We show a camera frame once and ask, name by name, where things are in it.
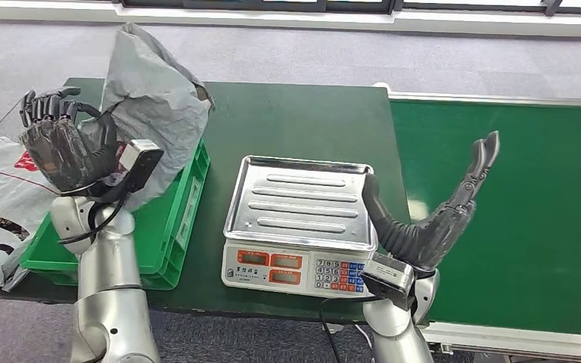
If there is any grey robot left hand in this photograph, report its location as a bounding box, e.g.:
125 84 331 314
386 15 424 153
18 86 121 194

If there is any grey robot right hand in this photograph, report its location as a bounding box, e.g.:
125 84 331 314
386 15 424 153
361 131 501 274

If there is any white courier bag red print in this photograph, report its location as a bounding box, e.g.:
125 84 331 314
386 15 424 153
79 22 216 213

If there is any green plastic basket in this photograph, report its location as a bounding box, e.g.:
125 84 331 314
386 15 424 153
20 140 210 292

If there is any large white bag black print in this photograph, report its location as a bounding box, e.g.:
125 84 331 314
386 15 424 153
0 136 62 293

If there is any green belt conveyor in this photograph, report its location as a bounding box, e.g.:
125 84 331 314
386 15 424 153
373 82 581 361

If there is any white scale with steel tray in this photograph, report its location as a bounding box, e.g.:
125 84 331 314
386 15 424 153
221 155 379 300

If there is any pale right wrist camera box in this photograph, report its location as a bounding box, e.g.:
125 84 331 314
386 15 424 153
360 252 416 312

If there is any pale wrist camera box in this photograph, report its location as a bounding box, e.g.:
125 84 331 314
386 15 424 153
112 139 165 201
360 252 416 312

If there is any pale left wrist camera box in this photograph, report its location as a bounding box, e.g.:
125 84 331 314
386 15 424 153
112 139 165 201

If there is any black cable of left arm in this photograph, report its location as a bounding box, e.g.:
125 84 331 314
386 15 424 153
58 186 131 247

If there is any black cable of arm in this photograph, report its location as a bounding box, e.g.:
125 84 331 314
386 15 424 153
58 186 131 247
319 295 371 363

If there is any white power cable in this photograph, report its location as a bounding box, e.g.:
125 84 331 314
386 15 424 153
353 323 374 352

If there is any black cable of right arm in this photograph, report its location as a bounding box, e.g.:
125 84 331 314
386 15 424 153
319 295 371 363

